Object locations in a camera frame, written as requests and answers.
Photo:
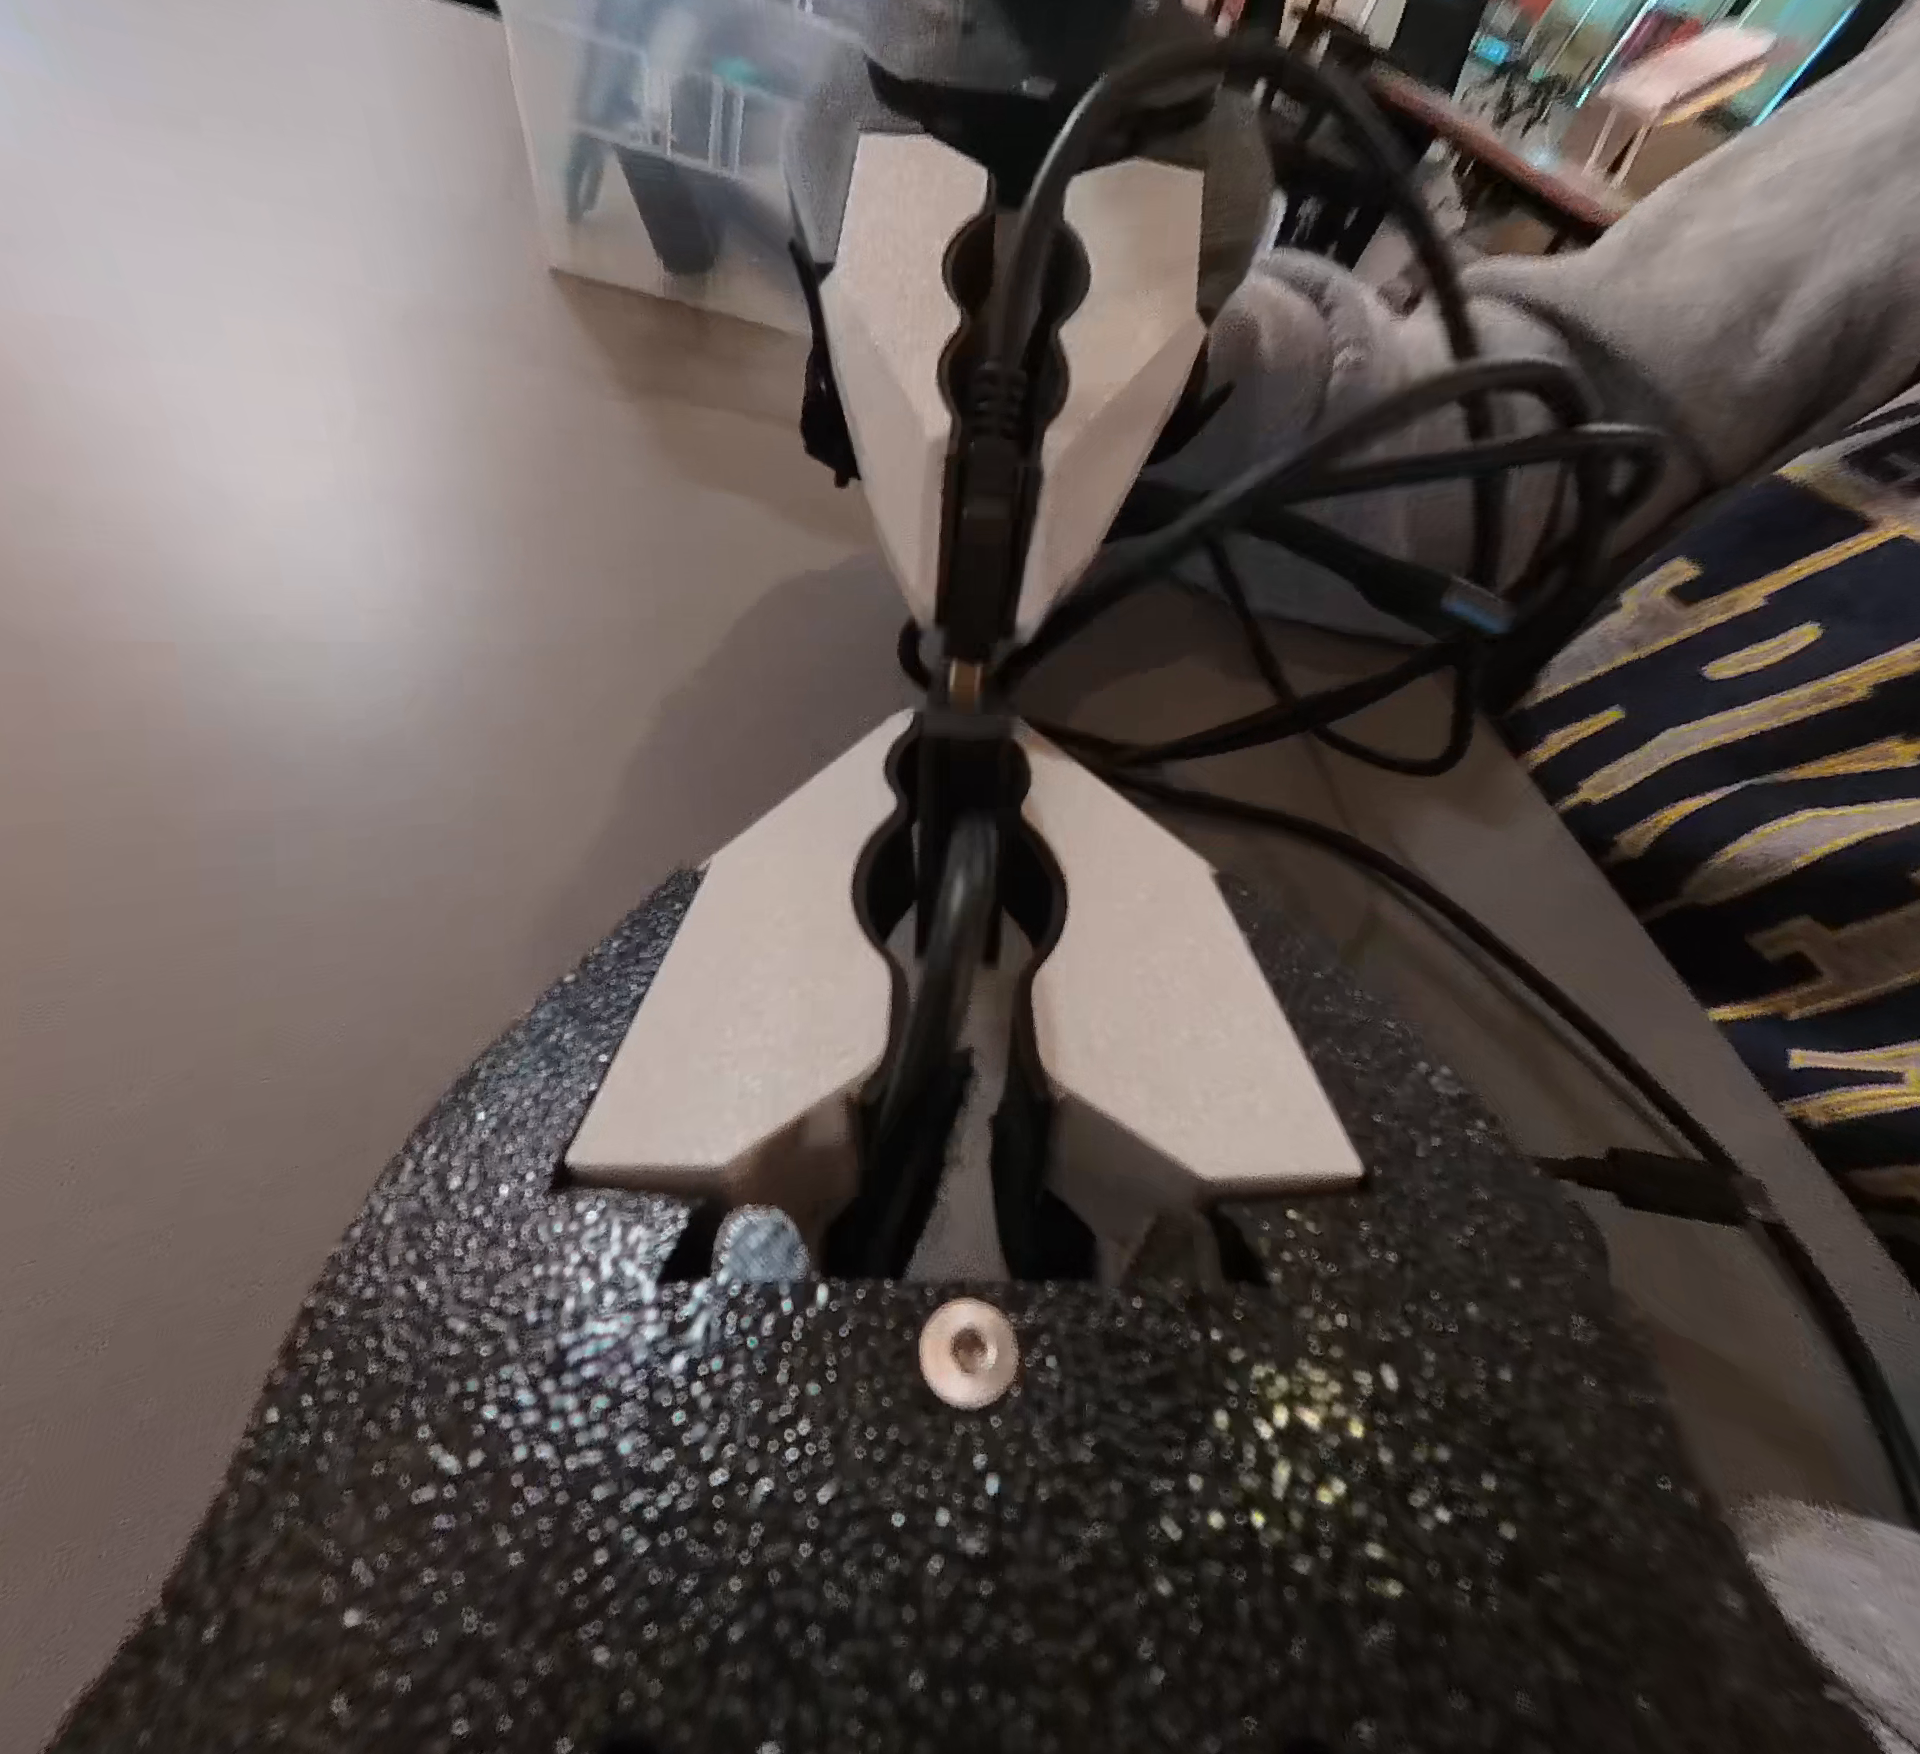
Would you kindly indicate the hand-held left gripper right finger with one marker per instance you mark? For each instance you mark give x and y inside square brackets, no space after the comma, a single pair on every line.
[1201,1035]

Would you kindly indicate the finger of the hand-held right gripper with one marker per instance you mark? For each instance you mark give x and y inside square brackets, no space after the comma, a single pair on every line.
[891,328]
[1140,328]

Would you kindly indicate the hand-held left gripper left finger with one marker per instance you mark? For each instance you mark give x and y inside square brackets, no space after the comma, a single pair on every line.
[735,1035]

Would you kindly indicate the person's patterned pants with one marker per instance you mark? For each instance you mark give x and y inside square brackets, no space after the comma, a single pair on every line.
[1724,808]

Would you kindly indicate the clear plastic bin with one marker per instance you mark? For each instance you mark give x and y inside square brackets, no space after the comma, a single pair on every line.
[629,133]

